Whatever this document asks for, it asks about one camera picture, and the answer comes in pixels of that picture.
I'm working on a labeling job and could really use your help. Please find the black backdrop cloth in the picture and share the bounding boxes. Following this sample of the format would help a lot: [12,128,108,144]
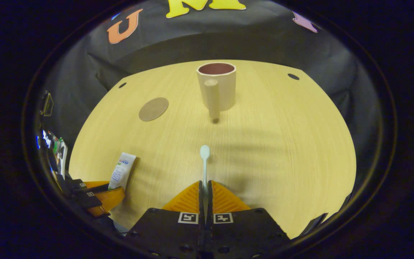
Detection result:
[31,0,387,216]

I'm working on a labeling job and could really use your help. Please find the white toothpaste tube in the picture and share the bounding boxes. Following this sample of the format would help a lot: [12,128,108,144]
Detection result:
[108,153,137,191]

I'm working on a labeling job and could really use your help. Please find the pale green toothbrush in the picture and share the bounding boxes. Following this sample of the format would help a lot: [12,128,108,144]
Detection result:
[200,145,211,221]

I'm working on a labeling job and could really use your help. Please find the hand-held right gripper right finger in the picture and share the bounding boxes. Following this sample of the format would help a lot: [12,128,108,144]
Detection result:
[207,180,291,259]

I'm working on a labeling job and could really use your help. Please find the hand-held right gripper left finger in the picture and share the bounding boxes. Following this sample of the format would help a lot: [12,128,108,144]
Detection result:
[126,180,207,259]

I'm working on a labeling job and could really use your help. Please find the white cluttered side table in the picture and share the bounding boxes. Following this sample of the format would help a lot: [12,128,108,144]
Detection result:
[36,129,68,180]

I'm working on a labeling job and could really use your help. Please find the round brown coaster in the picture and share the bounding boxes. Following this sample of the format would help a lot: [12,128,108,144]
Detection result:
[138,97,169,122]

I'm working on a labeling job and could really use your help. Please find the beige cup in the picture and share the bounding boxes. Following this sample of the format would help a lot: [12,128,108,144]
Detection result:
[197,62,237,121]

